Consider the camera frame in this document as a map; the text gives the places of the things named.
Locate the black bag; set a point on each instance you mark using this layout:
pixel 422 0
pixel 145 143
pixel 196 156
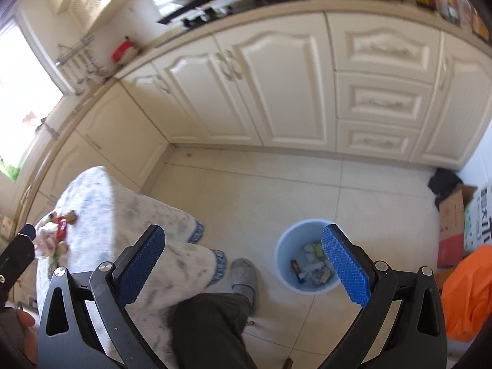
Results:
pixel 444 186

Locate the brown cardboard box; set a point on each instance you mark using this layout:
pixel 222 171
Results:
pixel 449 223

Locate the person's left hand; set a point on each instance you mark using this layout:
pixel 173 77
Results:
pixel 29 334

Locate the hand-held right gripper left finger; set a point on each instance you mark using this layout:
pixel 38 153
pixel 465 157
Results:
pixel 141 263

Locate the orange plastic bag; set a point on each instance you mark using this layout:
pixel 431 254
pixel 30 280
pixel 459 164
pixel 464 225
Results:
pixel 469 296

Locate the red snack wrapper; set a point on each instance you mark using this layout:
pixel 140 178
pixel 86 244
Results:
pixel 60 228

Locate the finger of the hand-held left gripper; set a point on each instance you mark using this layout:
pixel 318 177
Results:
pixel 27 231
pixel 17 265

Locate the grey slipper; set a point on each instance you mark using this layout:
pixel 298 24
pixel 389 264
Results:
pixel 244 284

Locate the round table with floral cloth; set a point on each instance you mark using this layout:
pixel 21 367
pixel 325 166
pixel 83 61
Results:
pixel 115 207

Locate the person's leg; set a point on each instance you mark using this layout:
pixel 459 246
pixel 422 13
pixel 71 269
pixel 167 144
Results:
pixel 207 334

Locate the light blue trash bin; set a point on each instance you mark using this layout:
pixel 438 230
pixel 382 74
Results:
pixel 284 246

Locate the kitchen window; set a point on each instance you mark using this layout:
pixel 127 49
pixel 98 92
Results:
pixel 23 84

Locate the beige dark label packet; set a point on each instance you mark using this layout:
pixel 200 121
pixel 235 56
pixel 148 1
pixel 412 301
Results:
pixel 322 276

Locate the small white plastic bag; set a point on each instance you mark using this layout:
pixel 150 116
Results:
pixel 312 261

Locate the white printed box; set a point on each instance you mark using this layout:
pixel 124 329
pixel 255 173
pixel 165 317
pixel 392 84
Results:
pixel 478 219

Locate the blue red wrapper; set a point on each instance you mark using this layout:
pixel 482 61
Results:
pixel 296 271

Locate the steel kitchen faucet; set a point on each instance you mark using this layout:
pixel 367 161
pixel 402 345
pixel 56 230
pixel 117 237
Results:
pixel 50 130

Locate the black gas stove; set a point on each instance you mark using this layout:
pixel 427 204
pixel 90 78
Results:
pixel 230 4

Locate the yellow snack packet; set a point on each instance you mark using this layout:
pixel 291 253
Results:
pixel 318 249

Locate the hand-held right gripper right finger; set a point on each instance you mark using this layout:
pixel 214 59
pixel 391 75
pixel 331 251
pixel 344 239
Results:
pixel 344 265

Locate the wall utensil rack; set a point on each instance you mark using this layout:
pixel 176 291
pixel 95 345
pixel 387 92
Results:
pixel 75 48

